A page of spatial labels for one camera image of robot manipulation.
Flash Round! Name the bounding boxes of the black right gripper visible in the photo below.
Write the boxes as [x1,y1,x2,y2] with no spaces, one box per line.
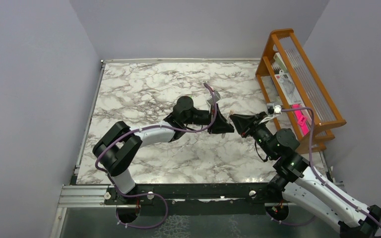
[230,111,277,159]

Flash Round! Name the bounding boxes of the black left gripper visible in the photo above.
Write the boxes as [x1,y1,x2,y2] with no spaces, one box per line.
[183,103,234,133]

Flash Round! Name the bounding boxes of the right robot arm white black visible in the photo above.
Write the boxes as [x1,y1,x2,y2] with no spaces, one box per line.
[230,112,381,238]

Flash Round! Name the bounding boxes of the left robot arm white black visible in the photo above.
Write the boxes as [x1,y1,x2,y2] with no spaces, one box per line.
[92,96,234,204]

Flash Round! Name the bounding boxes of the orange wooden rack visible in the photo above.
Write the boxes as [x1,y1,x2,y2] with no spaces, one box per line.
[255,28,346,154]

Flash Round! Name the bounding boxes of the pink item in rack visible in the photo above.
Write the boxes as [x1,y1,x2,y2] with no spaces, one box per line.
[291,104,310,135]

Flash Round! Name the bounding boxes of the white booklet in rack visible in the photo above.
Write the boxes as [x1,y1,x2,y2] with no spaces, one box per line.
[272,53,303,106]

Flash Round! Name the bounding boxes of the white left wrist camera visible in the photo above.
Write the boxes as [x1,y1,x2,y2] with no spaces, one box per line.
[206,91,221,109]

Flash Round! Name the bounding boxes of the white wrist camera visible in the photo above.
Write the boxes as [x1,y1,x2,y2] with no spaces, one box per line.
[206,91,221,109]
[267,103,282,115]

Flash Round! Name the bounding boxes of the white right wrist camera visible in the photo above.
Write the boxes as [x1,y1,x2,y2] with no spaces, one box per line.
[267,103,282,115]

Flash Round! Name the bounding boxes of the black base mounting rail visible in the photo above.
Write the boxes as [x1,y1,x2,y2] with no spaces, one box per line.
[104,182,283,216]

